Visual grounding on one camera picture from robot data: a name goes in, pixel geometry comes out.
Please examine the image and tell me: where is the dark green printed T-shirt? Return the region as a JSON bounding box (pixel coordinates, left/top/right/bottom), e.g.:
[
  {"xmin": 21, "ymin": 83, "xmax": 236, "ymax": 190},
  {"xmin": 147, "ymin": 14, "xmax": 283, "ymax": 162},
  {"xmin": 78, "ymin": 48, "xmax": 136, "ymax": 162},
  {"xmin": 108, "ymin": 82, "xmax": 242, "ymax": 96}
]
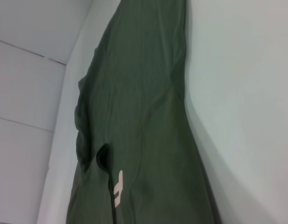
[{"xmin": 66, "ymin": 0, "xmax": 230, "ymax": 224}]

